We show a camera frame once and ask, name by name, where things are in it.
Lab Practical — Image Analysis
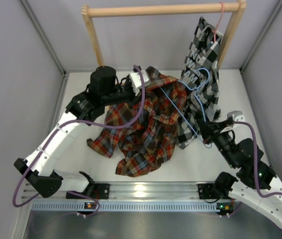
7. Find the red brown plaid shirt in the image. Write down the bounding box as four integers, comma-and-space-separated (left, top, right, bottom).
87, 66, 187, 177

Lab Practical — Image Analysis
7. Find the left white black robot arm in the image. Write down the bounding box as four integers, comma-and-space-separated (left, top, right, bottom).
14, 66, 150, 199

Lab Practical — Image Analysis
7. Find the light blue plastic hanger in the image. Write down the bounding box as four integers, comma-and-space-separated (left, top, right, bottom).
160, 67, 212, 149

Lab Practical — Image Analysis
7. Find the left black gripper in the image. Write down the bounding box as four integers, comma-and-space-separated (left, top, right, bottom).
101, 81, 150, 110

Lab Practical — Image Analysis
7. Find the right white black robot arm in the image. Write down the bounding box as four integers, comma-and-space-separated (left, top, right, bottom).
198, 117, 282, 230

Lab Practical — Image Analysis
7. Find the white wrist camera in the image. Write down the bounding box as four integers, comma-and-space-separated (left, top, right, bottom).
128, 70, 150, 95
221, 111, 245, 132

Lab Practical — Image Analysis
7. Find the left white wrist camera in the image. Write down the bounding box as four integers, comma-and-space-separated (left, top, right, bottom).
128, 70, 150, 95

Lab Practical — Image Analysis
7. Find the pink plastic hanger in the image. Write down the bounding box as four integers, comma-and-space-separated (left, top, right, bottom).
213, 1, 225, 43

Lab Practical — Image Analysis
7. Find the aluminium mounting rail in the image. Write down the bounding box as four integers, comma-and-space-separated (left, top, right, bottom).
22, 181, 282, 212

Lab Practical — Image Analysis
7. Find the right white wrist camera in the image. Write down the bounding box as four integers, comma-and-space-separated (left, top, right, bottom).
221, 111, 245, 132

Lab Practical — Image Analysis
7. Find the wooden clothes rack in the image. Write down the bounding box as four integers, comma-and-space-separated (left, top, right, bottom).
81, 0, 247, 70

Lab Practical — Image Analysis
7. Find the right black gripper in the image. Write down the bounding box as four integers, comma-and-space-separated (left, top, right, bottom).
196, 119, 238, 168

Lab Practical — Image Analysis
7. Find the black white checkered shirt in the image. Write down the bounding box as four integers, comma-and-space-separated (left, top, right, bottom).
177, 17, 223, 149

